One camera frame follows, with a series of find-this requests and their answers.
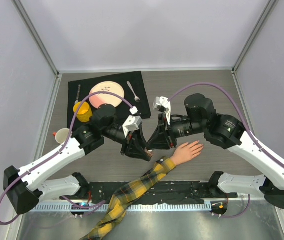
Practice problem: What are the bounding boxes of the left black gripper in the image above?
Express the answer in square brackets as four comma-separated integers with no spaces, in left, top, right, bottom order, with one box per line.
[102,123,152,161]

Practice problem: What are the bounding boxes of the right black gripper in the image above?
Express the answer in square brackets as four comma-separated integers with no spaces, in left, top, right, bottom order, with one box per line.
[147,112,206,150]

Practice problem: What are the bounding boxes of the glitter nail polish bottle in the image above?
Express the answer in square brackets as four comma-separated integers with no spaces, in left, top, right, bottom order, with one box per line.
[145,149,153,158]

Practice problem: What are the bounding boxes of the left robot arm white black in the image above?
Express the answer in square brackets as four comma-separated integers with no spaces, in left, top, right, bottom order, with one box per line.
[3,104,152,215]

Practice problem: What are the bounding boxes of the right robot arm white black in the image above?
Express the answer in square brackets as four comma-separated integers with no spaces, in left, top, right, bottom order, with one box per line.
[147,93,284,209]

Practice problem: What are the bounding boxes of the silver fork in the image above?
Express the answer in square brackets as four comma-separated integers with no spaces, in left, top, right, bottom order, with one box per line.
[126,81,141,103]

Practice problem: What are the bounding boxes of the black cloth placemat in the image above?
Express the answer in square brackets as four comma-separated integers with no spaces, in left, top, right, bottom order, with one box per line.
[67,71,151,124]

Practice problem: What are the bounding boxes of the yellow plaid sleeve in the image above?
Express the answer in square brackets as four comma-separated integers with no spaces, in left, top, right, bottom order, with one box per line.
[81,157,176,240]

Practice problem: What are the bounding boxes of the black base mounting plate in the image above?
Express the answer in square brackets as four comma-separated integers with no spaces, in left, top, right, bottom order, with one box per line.
[67,181,238,205]

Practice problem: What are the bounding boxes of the pink ceramic plate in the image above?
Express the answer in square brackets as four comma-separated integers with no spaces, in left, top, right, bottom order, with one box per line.
[89,81,125,109]

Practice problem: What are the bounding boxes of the yellow cup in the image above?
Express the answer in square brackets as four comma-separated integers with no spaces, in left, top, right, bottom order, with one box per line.
[73,101,92,123]

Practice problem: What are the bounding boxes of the white cup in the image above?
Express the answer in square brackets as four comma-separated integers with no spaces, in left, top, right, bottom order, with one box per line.
[54,128,72,145]

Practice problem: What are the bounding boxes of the silver knife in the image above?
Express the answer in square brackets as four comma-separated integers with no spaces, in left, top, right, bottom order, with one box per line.
[74,84,81,105]

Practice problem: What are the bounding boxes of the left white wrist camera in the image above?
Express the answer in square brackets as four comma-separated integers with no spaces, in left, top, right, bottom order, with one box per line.
[122,106,142,138]

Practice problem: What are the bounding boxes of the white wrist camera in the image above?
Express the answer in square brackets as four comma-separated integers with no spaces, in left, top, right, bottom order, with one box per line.
[122,106,142,138]
[153,96,171,125]

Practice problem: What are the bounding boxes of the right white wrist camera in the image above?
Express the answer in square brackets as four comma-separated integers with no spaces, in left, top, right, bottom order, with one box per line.
[153,96,171,125]

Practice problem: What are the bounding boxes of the white slotted cable duct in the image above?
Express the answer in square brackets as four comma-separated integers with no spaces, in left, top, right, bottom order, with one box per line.
[24,202,212,213]

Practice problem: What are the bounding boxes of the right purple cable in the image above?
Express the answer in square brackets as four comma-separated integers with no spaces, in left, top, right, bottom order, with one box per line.
[168,82,284,218]

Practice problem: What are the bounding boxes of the purple cable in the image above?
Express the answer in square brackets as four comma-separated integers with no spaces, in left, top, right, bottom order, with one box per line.
[0,91,135,226]
[168,82,284,218]

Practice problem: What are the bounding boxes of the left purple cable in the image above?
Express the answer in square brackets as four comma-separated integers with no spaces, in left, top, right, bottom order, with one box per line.
[0,91,135,226]

